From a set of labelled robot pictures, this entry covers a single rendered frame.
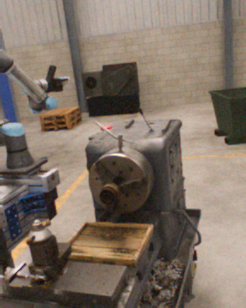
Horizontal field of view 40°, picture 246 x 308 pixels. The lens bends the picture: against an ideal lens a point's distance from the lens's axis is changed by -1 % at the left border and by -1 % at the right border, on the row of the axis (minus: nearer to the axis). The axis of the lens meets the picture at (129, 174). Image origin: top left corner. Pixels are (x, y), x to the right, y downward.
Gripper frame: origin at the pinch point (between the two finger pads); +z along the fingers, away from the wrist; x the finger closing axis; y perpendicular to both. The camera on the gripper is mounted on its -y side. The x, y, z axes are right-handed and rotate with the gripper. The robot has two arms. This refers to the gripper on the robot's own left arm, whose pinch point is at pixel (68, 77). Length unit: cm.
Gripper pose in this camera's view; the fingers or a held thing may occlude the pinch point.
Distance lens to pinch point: 239.1
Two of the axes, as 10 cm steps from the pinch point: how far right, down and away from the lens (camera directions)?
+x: 7.7, 2.6, -5.8
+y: 0.0, 9.1, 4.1
